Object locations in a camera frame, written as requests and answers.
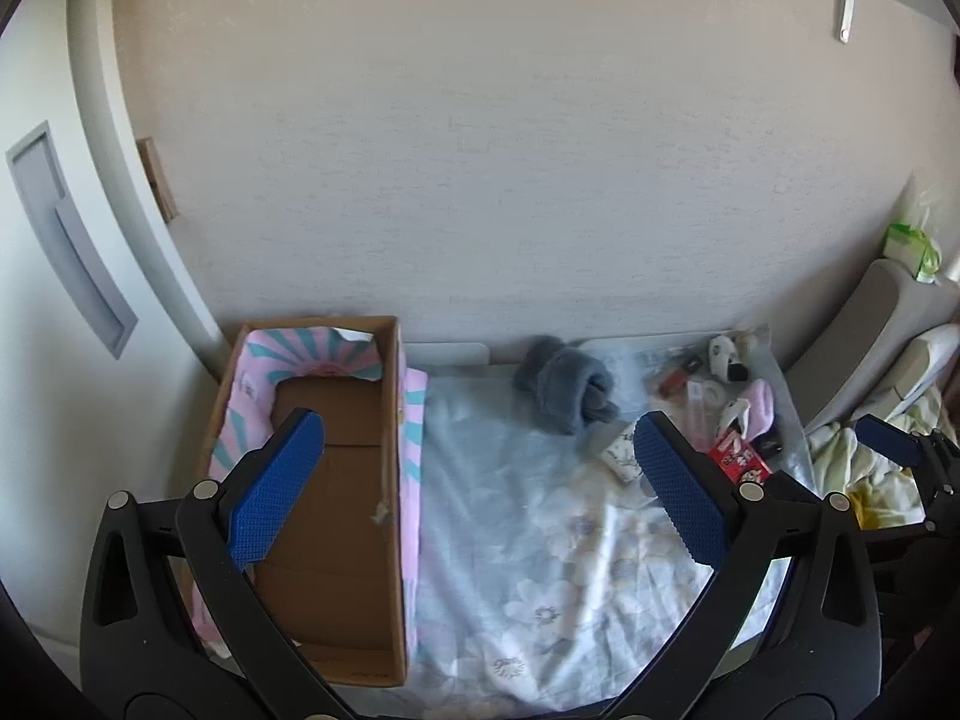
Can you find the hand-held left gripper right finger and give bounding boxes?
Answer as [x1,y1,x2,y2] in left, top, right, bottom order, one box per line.
[600,411,880,720]

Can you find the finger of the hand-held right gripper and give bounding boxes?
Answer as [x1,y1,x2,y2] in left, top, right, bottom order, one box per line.
[855,414,960,533]

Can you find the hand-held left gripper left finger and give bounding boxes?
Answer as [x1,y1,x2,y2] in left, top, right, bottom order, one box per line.
[79,409,353,720]

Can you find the red snack box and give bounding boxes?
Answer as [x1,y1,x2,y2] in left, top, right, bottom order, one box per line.
[709,431,773,485]

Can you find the white printed tissue pack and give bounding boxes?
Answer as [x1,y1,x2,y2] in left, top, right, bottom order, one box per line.
[600,424,646,482]

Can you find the cardboard box pink liner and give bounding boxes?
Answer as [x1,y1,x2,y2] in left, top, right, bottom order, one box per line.
[196,315,410,689]

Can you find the grey socks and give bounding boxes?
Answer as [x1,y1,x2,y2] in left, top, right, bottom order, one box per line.
[512,336,622,436]

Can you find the yellow green blanket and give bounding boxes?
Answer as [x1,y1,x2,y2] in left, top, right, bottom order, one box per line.
[806,382,960,533]

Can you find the long pink box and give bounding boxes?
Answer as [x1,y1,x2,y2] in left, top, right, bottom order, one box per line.
[691,397,722,452]

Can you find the white black fluffy sock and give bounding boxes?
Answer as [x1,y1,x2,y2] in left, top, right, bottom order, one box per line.
[718,397,752,440]

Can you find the white padded cushion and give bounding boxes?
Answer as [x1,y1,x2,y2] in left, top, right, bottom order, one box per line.
[881,322,960,421]

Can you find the grey padded cushion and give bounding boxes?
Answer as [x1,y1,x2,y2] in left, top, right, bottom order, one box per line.
[784,259,935,432]

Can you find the pink fluffy sock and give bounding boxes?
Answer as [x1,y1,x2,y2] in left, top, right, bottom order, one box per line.
[739,379,777,436]

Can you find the black white plush toy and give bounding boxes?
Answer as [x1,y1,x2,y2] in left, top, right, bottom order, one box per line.
[707,334,752,383]

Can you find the floral light blue sheet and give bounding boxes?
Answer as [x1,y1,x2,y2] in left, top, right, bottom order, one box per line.
[409,330,818,717]

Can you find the green wet wipes pack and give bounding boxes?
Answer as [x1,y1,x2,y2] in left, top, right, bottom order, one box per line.
[883,184,950,284]

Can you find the small wooden wall block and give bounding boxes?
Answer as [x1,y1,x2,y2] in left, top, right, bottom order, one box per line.
[137,136,179,224]

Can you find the grey wall panel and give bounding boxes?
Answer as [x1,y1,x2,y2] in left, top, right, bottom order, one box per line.
[6,120,140,357]

